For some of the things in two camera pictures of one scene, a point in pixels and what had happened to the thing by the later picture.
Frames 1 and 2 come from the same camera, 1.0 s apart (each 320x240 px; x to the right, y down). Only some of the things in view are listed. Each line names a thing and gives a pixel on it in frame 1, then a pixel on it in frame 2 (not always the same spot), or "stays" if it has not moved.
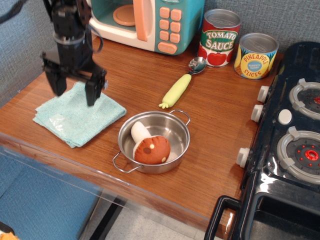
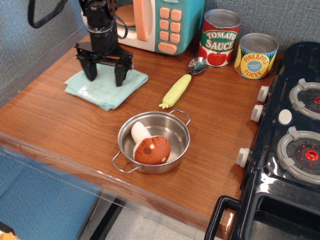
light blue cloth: x=70 y=119 -> x=104 y=92
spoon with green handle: x=195 y=65 stays
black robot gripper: x=74 y=56 -> x=104 y=47
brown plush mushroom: x=149 y=149 stays
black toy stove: x=280 y=197 stays
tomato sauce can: x=219 y=36 stays
